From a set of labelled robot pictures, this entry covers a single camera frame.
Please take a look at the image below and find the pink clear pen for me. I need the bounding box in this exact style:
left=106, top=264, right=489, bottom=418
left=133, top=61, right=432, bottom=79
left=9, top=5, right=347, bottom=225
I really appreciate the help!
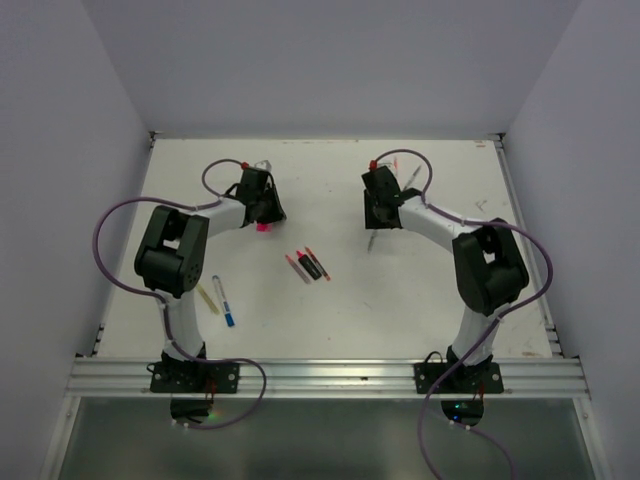
left=285, top=254, right=312, bottom=285

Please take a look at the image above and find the red orange-tipped pen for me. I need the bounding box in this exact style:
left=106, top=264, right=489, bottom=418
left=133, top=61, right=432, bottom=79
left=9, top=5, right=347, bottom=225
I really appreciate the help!
left=304, top=246, right=331, bottom=281

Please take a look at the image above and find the black highlighter body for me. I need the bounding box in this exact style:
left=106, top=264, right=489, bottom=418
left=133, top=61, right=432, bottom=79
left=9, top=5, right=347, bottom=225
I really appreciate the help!
left=296, top=250, right=322, bottom=280

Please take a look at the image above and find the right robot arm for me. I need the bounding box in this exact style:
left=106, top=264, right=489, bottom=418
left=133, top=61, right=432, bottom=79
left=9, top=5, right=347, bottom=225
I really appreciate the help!
left=362, top=163, right=529, bottom=393

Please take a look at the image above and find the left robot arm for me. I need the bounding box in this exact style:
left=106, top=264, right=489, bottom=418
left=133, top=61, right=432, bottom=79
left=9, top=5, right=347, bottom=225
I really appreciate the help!
left=134, top=167, right=286, bottom=393

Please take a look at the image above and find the clear purple pen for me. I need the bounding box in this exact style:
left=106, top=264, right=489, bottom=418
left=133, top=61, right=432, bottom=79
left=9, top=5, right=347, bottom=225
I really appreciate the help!
left=404, top=165, right=422, bottom=189

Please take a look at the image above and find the pale yellow pen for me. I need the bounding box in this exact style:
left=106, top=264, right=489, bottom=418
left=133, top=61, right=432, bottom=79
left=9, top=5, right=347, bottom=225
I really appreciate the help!
left=197, top=284, right=220, bottom=315

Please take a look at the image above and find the blue capped white pen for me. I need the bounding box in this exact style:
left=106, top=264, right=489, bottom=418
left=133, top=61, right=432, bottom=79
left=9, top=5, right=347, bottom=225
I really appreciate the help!
left=212, top=275, right=235, bottom=328

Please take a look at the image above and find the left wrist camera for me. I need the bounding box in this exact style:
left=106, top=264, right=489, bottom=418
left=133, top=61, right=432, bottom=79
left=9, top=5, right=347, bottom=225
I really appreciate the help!
left=254, top=160, right=272, bottom=172

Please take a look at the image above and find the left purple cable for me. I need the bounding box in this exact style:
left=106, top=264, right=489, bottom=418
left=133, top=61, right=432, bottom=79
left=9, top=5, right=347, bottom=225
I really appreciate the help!
left=93, top=158, right=266, bottom=432

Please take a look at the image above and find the left aluminium side rail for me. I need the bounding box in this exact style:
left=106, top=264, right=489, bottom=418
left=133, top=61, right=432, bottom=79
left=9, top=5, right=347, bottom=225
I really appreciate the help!
left=83, top=130, right=162, bottom=358

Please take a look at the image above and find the aluminium side rail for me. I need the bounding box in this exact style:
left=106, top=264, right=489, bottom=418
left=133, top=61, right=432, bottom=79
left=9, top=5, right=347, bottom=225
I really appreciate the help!
left=489, top=133, right=565, bottom=358
left=83, top=130, right=162, bottom=358

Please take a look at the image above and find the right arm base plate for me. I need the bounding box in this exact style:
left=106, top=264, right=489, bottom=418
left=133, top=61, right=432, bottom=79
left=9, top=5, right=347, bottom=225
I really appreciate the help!
left=413, top=361, right=505, bottom=395

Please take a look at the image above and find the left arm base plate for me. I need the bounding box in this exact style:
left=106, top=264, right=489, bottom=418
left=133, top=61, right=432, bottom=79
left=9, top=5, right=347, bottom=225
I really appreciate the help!
left=146, top=358, right=240, bottom=394

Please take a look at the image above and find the right aluminium side rail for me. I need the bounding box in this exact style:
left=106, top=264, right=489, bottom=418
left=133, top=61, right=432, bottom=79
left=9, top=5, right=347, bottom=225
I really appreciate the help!
left=489, top=133, right=565, bottom=358

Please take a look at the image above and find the aluminium front rail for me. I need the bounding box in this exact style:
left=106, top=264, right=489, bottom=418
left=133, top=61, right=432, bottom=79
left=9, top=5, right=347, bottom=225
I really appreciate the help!
left=65, top=357, right=590, bottom=400

